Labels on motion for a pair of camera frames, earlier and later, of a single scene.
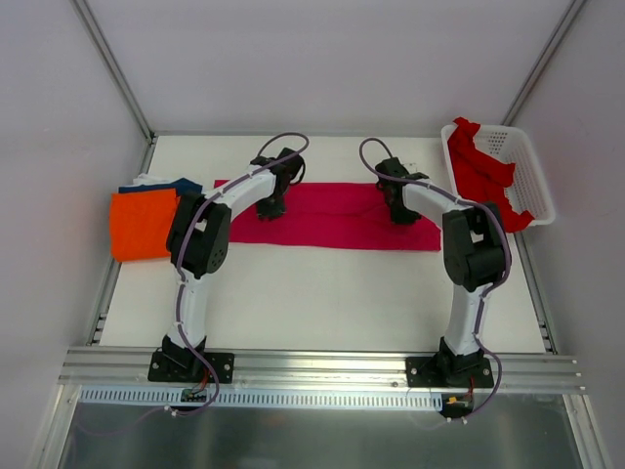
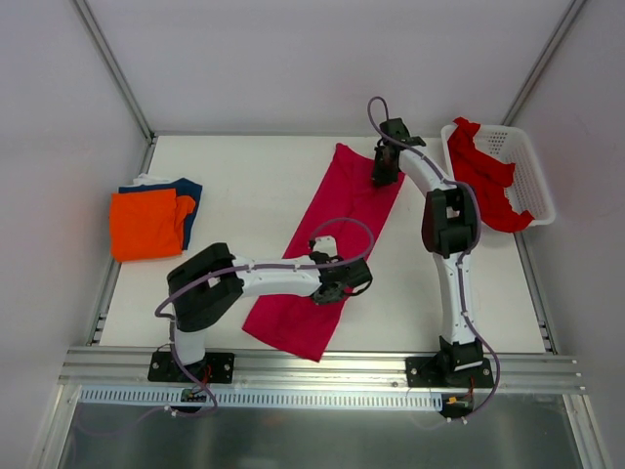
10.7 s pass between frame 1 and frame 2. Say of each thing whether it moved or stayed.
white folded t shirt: stayed
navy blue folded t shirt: stayed
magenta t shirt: moved
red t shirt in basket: stayed
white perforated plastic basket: stayed
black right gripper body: moved
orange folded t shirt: stayed
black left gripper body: moved
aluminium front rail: stayed
